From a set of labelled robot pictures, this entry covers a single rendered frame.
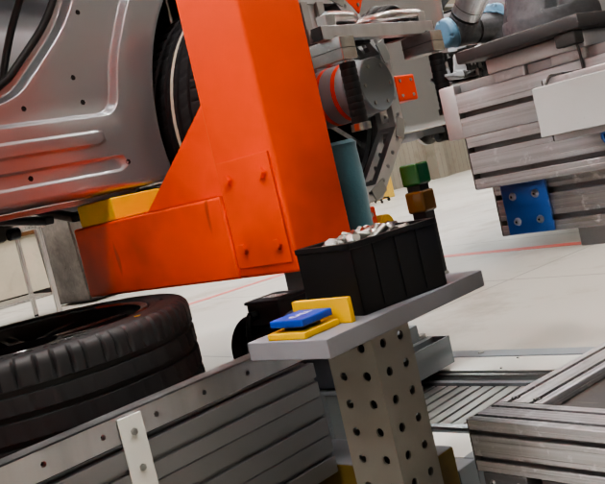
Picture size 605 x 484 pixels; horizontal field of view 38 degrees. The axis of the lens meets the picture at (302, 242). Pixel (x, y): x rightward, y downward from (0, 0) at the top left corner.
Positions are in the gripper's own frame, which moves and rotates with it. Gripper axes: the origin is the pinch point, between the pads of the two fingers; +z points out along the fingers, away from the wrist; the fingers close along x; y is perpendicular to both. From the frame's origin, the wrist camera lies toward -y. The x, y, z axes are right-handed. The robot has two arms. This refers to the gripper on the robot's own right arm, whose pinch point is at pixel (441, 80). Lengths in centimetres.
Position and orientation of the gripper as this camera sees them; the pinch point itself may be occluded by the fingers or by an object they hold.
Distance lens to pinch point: 215.8
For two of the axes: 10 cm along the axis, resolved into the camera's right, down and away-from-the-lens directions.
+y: -2.2, -9.7, -0.8
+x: 7.1, -1.1, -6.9
